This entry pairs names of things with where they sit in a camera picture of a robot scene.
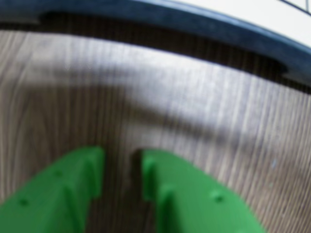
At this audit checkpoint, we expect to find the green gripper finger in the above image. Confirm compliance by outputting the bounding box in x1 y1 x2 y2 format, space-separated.
0 146 105 233
141 149 266 233

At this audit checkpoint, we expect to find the white grid go board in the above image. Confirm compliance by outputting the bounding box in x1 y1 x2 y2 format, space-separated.
0 0 311 82

